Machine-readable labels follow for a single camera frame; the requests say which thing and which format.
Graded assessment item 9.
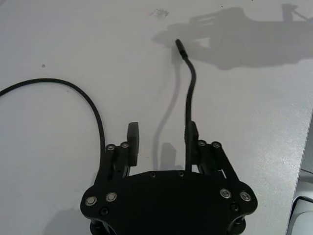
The thin black cable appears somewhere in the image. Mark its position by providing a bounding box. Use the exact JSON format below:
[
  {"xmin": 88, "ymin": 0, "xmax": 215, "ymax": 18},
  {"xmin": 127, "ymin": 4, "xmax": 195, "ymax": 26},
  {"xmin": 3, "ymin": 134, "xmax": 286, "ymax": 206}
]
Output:
[{"xmin": 0, "ymin": 39, "xmax": 198, "ymax": 172}]

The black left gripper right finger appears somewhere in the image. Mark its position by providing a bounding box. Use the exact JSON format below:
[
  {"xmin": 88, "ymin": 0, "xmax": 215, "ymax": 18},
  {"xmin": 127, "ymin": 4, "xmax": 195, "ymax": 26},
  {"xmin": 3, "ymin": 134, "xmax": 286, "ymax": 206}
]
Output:
[{"xmin": 183, "ymin": 120, "xmax": 246, "ymax": 187}]

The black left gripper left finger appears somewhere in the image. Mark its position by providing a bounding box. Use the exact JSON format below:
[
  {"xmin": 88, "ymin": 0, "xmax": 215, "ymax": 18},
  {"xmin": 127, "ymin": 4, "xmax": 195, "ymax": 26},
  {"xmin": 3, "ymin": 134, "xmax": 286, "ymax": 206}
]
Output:
[{"xmin": 95, "ymin": 121, "xmax": 141, "ymax": 187}]

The white table cloth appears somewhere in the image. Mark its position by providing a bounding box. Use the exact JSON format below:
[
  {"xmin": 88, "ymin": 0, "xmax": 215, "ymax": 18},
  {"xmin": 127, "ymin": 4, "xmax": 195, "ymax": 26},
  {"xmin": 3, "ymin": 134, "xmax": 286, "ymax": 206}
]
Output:
[{"xmin": 0, "ymin": 0, "xmax": 313, "ymax": 235}]

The white rounded plastic housing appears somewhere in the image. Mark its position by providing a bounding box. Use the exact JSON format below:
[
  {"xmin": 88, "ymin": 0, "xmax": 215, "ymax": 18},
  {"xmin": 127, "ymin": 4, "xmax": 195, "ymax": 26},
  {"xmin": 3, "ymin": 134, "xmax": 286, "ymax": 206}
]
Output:
[{"xmin": 291, "ymin": 195, "xmax": 313, "ymax": 235}]

